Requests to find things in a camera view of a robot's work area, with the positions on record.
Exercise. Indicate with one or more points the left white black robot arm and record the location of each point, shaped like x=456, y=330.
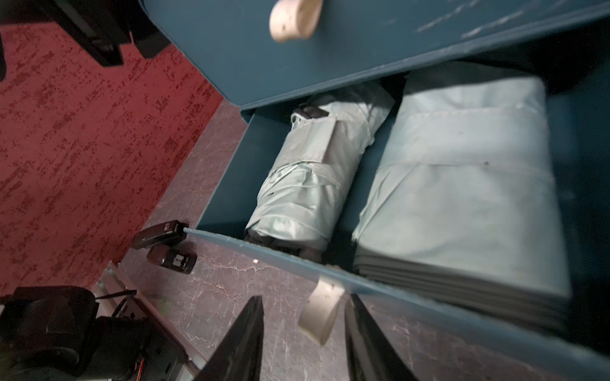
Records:
x=66, y=332

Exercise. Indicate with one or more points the teal three-drawer cabinet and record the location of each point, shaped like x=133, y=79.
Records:
x=565, y=42

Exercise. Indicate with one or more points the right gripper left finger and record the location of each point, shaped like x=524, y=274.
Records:
x=239, y=355

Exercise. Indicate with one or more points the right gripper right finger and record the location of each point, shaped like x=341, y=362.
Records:
x=370, y=356

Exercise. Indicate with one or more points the sage green umbrella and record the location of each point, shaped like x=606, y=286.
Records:
x=463, y=207
x=301, y=199

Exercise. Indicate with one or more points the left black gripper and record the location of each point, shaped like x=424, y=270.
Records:
x=100, y=27

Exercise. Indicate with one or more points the black block near left base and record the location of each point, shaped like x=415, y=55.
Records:
x=168, y=233

